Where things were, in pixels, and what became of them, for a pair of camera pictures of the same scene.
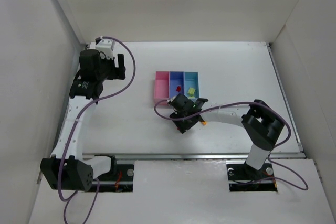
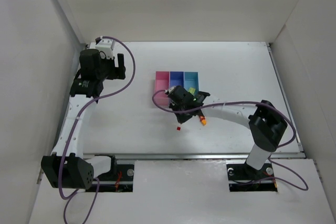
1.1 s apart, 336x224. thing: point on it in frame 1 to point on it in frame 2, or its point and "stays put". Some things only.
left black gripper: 119,67 stays put
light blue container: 191,80 stays put
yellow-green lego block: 191,90 stays put
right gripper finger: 185,124 to 182,117
